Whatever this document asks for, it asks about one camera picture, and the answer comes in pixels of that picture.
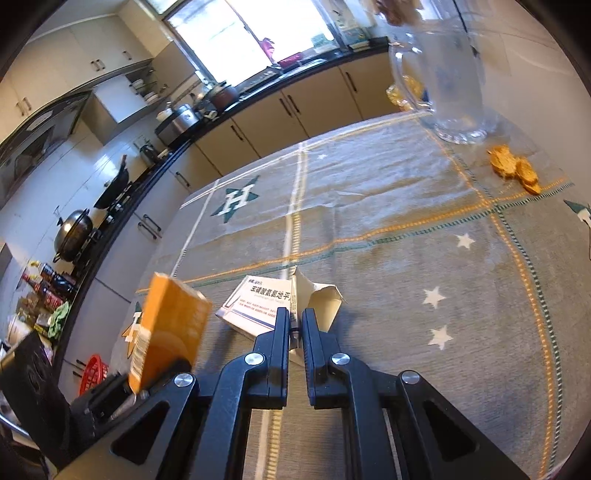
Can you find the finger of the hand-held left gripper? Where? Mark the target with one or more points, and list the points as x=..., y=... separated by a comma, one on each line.
x=171, y=369
x=110, y=394

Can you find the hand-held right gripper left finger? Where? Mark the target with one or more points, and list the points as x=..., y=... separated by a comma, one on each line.
x=281, y=337

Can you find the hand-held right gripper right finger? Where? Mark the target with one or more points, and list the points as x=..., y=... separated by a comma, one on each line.
x=310, y=337

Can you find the white ointment tube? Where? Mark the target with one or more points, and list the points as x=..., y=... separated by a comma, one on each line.
x=294, y=337

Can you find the red plastic basket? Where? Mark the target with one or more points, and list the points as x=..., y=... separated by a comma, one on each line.
x=94, y=374

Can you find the white medicine box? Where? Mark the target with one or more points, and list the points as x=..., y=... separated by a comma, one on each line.
x=263, y=304

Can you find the orange medicine box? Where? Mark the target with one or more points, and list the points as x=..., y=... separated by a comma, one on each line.
x=171, y=323

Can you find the green cloth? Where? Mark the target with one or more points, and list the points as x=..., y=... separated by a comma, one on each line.
x=59, y=318

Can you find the row of sauce bottles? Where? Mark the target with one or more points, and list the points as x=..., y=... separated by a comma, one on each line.
x=51, y=282

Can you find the wok with metal lid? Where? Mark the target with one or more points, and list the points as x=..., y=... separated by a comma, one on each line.
x=74, y=235

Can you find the black frying pan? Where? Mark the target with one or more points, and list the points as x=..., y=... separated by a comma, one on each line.
x=114, y=187

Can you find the beige base cabinets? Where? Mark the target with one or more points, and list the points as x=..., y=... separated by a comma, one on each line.
x=258, y=134

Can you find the black kitchen countertop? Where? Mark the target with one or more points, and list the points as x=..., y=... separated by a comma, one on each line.
x=258, y=102

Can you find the silver rice cooker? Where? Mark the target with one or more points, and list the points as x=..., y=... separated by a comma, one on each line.
x=178, y=122

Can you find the dark cooking pot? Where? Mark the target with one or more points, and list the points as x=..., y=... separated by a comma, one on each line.
x=221, y=94

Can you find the range hood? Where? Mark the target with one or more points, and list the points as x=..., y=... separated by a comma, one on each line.
x=37, y=143

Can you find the orange peel pieces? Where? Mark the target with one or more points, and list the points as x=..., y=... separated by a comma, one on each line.
x=512, y=168

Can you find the yellow plastic bag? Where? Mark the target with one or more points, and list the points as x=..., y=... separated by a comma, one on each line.
x=406, y=90

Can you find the glass pitcher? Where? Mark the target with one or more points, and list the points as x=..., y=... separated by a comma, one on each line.
x=450, y=74

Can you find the kitchen window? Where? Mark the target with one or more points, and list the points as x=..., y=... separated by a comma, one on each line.
x=221, y=41

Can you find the hanging plastic bags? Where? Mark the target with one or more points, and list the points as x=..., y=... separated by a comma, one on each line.
x=397, y=11

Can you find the beige wall cabinets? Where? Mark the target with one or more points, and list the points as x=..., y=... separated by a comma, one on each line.
x=69, y=50

